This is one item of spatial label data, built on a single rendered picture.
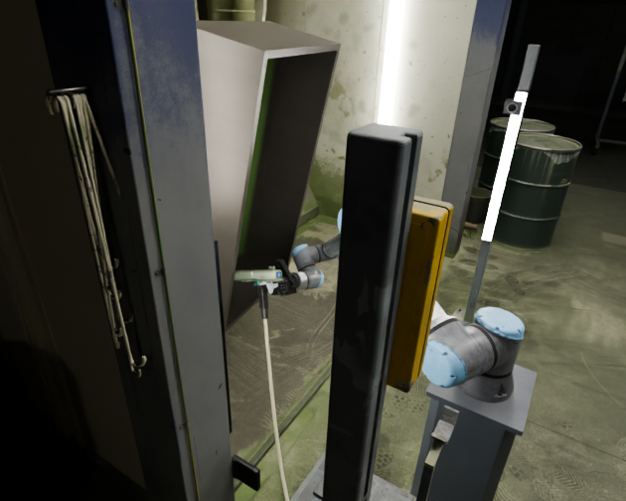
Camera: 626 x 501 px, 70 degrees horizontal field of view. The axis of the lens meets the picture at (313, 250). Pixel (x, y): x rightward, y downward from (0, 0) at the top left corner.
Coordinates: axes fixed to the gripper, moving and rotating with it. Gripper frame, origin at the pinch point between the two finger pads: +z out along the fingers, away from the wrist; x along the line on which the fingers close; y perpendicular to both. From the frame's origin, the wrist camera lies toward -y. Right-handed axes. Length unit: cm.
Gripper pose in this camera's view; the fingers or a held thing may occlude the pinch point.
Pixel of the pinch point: (259, 281)
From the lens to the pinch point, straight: 195.8
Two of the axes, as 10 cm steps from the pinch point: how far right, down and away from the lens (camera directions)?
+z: -7.0, 0.5, -7.1
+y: 0.5, 10.0, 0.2
